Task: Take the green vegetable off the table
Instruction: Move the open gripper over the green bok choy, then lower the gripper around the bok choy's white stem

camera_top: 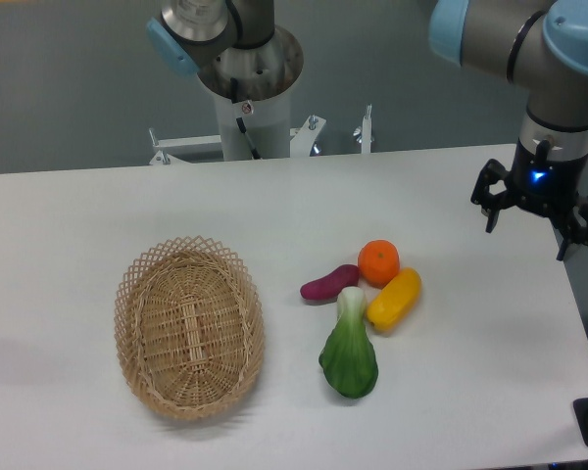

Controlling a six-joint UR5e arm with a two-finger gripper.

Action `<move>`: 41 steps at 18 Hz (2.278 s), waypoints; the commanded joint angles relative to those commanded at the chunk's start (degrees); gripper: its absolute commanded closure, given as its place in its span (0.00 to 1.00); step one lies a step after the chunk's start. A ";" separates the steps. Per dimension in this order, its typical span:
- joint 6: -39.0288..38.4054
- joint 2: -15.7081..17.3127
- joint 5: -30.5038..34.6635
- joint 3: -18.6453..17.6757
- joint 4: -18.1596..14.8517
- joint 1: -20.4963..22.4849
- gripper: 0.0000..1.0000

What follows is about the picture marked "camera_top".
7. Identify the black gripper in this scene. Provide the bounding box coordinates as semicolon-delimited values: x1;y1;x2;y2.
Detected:
470;140;588;261

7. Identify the orange tangerine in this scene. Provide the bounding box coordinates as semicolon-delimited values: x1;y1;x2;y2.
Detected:
358;240;400;288

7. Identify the black cable on pedestal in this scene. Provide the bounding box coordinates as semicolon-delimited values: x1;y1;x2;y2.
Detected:
229;77;263;161

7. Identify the green bok choy vegetable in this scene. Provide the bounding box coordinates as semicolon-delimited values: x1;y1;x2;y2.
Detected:
318;287;378;400

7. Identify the oval wicker basket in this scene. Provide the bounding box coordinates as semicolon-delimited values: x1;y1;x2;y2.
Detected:
114;236;265;421

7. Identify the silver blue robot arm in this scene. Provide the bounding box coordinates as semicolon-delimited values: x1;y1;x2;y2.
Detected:
146;1;588;251

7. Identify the white metal mounting frame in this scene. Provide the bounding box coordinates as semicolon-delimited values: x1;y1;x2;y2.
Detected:
147;104;377;166

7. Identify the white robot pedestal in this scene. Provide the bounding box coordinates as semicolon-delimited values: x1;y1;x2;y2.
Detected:
196;24;305;161

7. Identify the yellow mango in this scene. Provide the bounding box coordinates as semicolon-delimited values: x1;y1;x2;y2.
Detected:
366;267;422;333

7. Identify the purple sweet potato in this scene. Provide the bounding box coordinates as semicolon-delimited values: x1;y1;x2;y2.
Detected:
300;264;360;302

